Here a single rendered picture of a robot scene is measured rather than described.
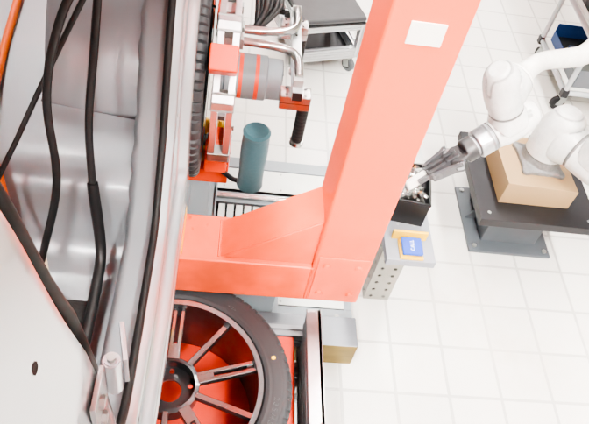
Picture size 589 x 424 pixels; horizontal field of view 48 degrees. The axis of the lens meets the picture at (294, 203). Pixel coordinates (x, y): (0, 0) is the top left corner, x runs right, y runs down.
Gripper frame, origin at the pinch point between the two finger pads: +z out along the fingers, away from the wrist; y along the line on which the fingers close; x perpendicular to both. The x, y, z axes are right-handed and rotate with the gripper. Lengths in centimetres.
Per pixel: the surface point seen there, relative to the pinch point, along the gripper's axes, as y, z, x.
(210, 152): 16, 48, 36
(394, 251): 6.5, 15.4, -26.8
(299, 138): 17.0, 23.9, 23.6
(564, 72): 132, -122, -95
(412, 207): 14.0, 2.5, -20.4
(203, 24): 15, 31, 69
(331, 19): 149, -23, -6
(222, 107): 9, 38, 49
